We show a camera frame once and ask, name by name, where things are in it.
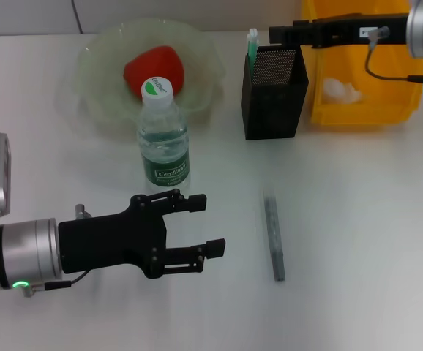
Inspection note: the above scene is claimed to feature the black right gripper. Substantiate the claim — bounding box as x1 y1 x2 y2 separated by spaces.
269 13 409 48

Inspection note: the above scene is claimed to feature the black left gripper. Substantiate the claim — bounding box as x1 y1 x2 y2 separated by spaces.
57 189 226 279

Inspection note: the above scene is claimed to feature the green utility knife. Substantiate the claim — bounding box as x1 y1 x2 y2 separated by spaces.
247 28 260 64

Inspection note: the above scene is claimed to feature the grey pen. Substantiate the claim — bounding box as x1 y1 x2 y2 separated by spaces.
262 189 286 282

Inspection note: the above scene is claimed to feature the white plastic bag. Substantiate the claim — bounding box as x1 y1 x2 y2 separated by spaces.
321 76 365 106

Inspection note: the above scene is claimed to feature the clear green-label water bottle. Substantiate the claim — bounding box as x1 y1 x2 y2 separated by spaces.
137 76 191 193

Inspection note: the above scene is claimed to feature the red-orange fruit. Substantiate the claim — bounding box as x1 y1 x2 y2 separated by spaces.
123 45 185 102

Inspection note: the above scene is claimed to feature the black mesh pen holder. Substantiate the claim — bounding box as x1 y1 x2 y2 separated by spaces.
239 44 310 141

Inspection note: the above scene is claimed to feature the pale green glass fruit plate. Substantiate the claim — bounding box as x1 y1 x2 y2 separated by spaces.
72 20 227 137

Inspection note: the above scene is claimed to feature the yellow plastic bin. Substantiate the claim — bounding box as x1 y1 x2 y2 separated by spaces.
298 0 423 132

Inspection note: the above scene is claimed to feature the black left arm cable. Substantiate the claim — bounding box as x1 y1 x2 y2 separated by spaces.
20 269 89 298

